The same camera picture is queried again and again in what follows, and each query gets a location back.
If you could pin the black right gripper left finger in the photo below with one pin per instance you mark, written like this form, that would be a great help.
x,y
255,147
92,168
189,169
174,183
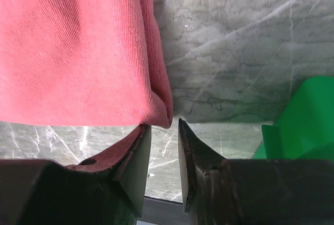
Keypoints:
x,y
124,165

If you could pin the green plastic tray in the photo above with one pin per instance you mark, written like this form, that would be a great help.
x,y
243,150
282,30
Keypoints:
x,y
305,128

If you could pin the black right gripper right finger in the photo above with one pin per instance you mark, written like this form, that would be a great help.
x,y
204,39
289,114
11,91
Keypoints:
x,y
203,173

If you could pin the dusty pink t shirt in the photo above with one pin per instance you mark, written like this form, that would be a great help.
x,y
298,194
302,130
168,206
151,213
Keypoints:
x,y
83,63

